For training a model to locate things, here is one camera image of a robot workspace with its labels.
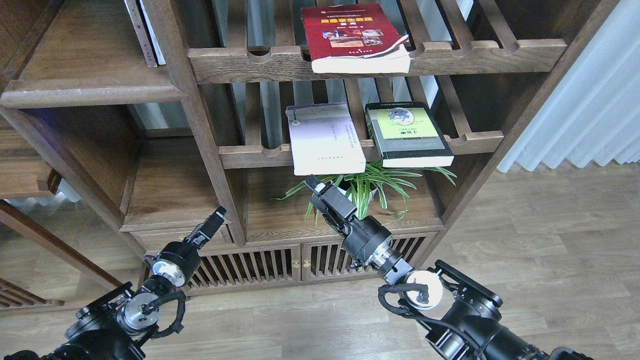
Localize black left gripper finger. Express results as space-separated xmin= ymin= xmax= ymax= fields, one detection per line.
xmin=196 ymin=206 xmax=227 ymax=240

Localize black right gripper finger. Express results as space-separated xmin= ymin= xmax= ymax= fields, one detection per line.
xmin=304 ymin=174 xmax=357 ymax=221

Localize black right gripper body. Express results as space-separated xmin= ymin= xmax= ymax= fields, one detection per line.
xmin=320 ymin=202 xmax=393 ymax=269

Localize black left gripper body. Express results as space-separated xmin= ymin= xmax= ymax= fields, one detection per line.
xmin=156 ymin=231 xmax=211 ymax=288

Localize pale lilac white book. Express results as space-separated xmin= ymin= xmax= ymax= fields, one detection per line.
xmin=286 ymin=102 xmax=366 ymax=176

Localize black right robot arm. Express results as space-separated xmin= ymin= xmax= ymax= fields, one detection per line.
xmin=305 ymin=175 xmax=586 ymax=360

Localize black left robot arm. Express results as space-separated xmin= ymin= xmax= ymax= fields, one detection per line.
xmin=43 ymin=206 xmax=226 ymax=360

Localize white plant pot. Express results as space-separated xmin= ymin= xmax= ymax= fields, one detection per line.
xmin=338 ymin=173 xmax=378 ymax=208

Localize green spider plant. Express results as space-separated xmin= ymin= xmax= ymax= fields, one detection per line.
xmin=272 ymin=161 xmax=458 ymax=227

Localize green and black book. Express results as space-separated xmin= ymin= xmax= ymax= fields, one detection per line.
xmin=365 ymin=101 xmax=454 ymax=169

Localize dark wooden bookshelf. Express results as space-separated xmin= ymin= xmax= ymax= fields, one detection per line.
xmin=1 ymin=0 xmax=618 ymax=295

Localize red cover book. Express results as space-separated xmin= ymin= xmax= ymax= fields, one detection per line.
xmin=301 ymin=3 xmax=410 ymax=75

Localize wooden side furniture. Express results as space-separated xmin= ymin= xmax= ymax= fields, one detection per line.
xmin=1 ymin=120 xmax=121 ymax=312

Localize white blue upright book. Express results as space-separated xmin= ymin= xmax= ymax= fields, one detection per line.
xmin=138 ymin=0 xmax=166 ymax=66

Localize grey upright book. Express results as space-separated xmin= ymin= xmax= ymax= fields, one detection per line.
xmin=124 ymin=0 xmax=158 ymax=68

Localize white sheer curtain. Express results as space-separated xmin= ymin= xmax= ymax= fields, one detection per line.
xmin=497 ymin=0 xmax=640 ymax=173

